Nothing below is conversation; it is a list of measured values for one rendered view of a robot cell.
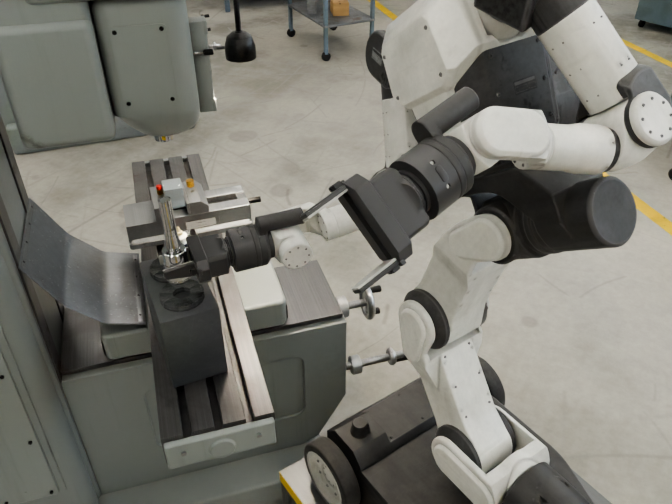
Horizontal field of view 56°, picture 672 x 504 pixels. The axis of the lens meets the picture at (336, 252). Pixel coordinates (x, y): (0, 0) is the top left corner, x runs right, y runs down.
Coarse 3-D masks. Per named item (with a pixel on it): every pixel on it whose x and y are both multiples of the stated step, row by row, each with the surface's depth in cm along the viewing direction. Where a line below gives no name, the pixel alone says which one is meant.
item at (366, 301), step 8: (368, 288) 200; (376, 288) 201; (344, 296) 201; (360, 296) 208; (368, 296) 199; (344, 304) 199; (352, 304) 202; (360, 304) 202; (368, 304) 199; (344, 312) 199; (368, 312) 204; (376, 312) 207
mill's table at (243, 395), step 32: (160, 160) 218; (192, 160) 218; (224, 288) 162; (224, 320) 156; (160, 352) 144; (256, 352) 144; (160, 384) 136; (192, 384) 136; (224, 384) 136; (256, 384) 136; (160, 416) 129; (192, 416) 129; (224, 416) 129; (256, 416) 129; (192, 448) 127; (224, 448) 129
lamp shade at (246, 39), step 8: (232, 32) 146; (240, 32) 146; (232, 40) 145; (240, 40) 145; (248, 40) 146; (232, 48) 146; (240, 48) 145; (248, 48) 146; (232, 56) 147; (240, 56) 146; (248, 56) 147
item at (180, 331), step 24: (144, 264) 140; (168, 288) 131; (192, 288) 131; (168, 312) 127; (192, 312) 127; (216, 312) 129; (168, 336) 127; (192, 336) 130; (216, 336) 132; (168, 360) 130; (192, 360) 133; (216, 360) 136
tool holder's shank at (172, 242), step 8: (160, 200) 117; (168, 200) 117; (160, 208) 117; (168, 208) 117; (168, 216) 118; (168, 224) 119; (168, 232) 120; (176, 232) 121; (168, 240) 121; (176, 240) 121; (168, 248) 122; (176, 248) 122
